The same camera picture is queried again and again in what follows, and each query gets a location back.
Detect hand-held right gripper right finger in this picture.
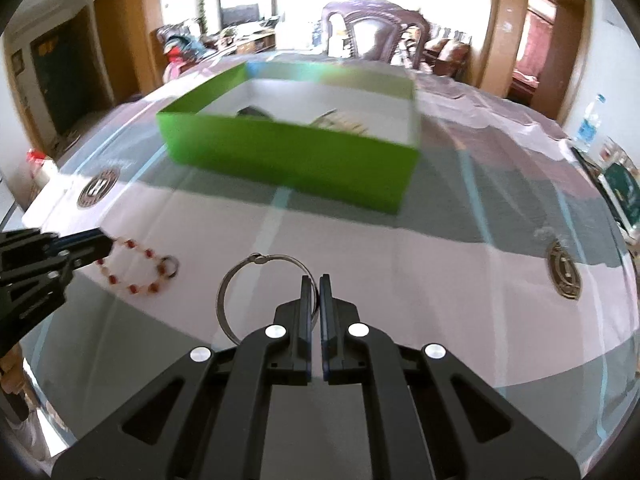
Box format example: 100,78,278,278
319,274,582,480

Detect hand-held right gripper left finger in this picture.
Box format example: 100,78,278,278
50,275,314,480

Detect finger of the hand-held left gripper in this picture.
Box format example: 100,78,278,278
42,229,108,252
60,239,115,270

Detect red and white bead bracelet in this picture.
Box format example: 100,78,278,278
95,237,180,296

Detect silver metal bangle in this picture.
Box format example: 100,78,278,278
216,252,322,334

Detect green cardboard box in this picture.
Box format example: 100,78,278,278
156,60,421,215

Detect white wrist watch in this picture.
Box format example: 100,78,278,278
309,109,372,137

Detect black wrist watch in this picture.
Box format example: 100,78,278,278
235,105,277,122

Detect person's left hand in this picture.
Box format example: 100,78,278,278
0,347,31,423

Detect white and red shopping bag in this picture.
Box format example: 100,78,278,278
27,149,59,187

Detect dark wooden door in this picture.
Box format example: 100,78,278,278
29,10,103,147

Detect wooden chair with clothes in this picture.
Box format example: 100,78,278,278
155,19,217,82

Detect flat screen television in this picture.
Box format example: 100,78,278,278
220,4,261,29

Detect carved wooden chair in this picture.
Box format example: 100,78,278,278
320,0,432,69

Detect green gift bag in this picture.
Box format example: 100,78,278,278
600,159,640,233

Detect clear water bottle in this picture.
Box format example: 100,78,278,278
574,94,604,154

